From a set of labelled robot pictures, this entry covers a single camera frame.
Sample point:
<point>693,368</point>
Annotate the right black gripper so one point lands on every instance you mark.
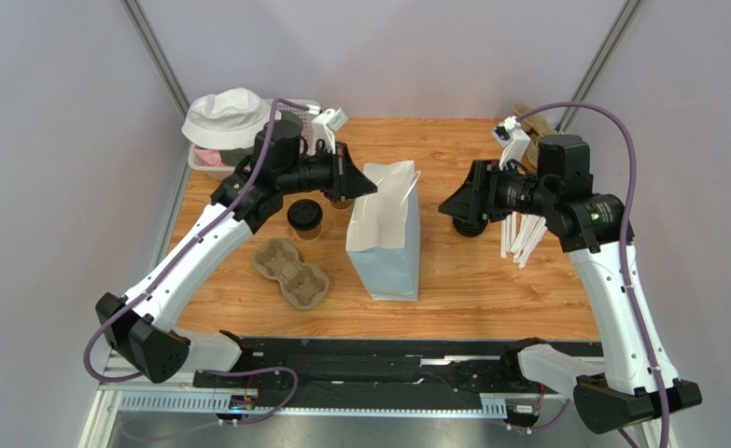
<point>481,190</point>

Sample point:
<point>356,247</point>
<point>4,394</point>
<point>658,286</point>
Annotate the white bucket hat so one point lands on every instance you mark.
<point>228,120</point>

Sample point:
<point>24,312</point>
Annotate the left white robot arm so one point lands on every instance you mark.
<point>141,325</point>

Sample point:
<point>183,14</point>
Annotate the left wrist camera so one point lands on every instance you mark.
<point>325,126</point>

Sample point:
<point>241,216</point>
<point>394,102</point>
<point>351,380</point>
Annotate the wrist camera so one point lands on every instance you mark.
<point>513,140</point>
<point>325,126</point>

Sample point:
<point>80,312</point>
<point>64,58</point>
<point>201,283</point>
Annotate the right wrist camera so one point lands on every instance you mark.
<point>513,140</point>

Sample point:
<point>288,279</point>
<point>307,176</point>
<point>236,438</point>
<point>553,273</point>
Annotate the bundle of wrapped straws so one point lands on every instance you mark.
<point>520,236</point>

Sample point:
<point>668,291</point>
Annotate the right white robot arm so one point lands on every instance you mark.
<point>637,383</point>

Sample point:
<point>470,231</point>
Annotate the black coffee cup lid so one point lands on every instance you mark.
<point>305,215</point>

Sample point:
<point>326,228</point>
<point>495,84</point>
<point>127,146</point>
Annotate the stack of paper cups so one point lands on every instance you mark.
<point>343,205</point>

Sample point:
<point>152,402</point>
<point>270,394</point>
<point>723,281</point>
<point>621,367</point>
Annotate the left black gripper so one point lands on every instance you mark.
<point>347,181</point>

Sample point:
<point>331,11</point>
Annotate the white paper coffee cup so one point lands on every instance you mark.
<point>308,234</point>

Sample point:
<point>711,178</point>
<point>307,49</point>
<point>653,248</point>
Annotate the olive green cloth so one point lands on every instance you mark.
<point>231,157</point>

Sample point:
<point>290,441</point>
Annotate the white paper bag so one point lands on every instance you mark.
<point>383,238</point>

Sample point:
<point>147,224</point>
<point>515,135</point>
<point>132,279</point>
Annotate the brown cardboard cup carrier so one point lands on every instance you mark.
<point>302,284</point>

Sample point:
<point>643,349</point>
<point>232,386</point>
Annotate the white plastic basket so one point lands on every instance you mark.
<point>219,173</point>

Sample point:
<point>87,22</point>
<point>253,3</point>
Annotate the cardboard cup carrier stack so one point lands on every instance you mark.
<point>536,127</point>

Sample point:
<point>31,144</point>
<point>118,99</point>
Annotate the pink cloth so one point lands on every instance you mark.
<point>208,157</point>

